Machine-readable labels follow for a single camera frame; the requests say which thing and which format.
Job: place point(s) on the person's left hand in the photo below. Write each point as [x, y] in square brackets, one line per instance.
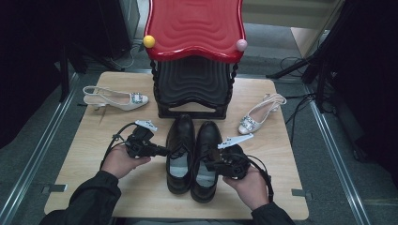
[120, 162]

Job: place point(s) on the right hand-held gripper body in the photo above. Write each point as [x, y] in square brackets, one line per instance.
[236, 162]

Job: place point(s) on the metal floor rail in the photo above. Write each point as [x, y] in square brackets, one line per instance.
[40, 140]
[338, 156]

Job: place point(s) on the yellow ball knob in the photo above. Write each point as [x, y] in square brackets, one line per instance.
[149, 41]

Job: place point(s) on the pink ball knob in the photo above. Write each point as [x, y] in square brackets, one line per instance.
[241, 45]

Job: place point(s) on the black tripod stand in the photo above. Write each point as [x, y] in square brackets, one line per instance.
[300, 64]

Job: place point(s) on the white jewelled slingback heel shoe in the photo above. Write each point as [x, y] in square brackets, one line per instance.
[256, 117]
[119, 100]

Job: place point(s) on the black curtain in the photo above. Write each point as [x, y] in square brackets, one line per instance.
[369, 78]

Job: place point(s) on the black leather lace-up shoe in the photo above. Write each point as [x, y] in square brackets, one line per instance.
[180, 134]
[206, 187]

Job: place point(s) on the person's right hand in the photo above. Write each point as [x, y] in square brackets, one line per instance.
[250, 189]

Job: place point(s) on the dark curtain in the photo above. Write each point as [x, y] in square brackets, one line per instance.
[31, 62]

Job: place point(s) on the beige board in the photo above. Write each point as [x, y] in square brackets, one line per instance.
[305, 40]

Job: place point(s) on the red and black shoe rack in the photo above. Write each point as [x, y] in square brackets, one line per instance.
[194, 28]

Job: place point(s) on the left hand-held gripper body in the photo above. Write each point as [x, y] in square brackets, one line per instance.
[139, 145]

